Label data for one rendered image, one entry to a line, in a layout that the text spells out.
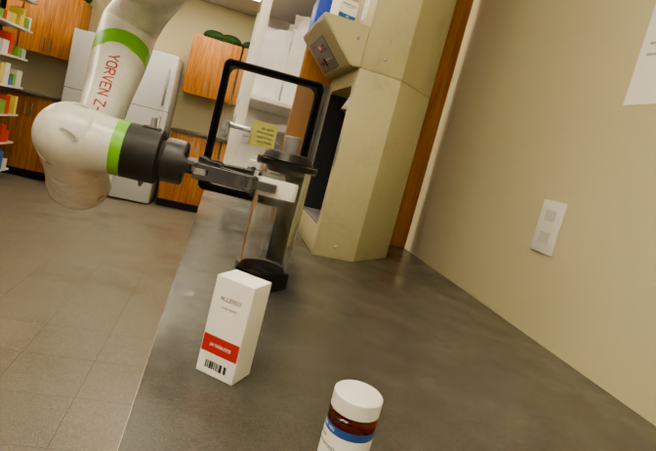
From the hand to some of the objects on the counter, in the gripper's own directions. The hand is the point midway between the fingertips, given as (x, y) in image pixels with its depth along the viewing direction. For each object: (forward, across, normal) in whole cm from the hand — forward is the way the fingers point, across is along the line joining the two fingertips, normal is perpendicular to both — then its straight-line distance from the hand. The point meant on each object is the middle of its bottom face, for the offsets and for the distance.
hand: (279, 186), depth 85 cm
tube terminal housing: (+28, +47, +18) cm, 57 cm away
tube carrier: (+1, 0, +17) cm, 17 cm away
